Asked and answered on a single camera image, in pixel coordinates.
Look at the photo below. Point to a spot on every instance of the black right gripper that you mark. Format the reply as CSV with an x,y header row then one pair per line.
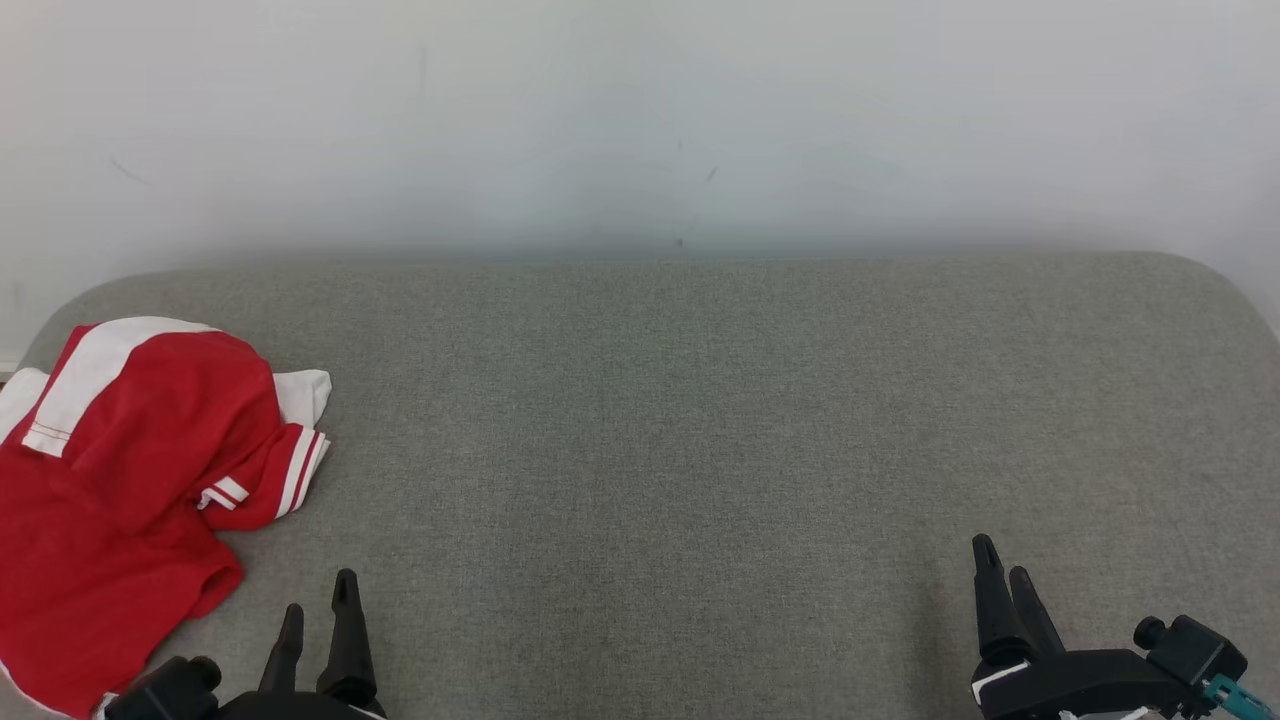
x,y
1080,685

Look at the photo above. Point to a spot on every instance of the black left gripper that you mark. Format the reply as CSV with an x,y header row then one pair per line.
x,y
300,708

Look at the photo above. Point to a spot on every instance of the red shirt white sleeves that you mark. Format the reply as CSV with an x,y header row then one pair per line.
x,y
90,590

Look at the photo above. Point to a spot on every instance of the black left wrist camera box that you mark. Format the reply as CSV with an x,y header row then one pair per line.
x,y
165,690

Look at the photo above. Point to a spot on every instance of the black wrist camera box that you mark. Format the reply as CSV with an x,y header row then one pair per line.
x,y
1195,650
165,690

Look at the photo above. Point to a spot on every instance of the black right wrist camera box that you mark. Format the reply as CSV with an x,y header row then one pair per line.
x,y
1195,650

